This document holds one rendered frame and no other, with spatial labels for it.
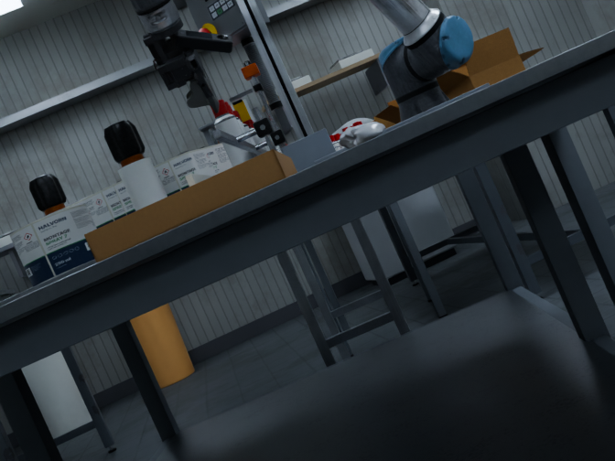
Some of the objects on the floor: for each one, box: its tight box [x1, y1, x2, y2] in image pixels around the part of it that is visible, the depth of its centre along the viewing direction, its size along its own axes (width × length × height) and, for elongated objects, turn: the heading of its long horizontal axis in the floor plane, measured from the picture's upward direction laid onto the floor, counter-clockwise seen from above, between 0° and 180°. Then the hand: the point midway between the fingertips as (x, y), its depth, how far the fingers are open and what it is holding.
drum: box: [130, 303, 195, 389], centre depth 633 cm, size 40×41×63 cm
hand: (218, 105), depth 177 cm, fingers closed
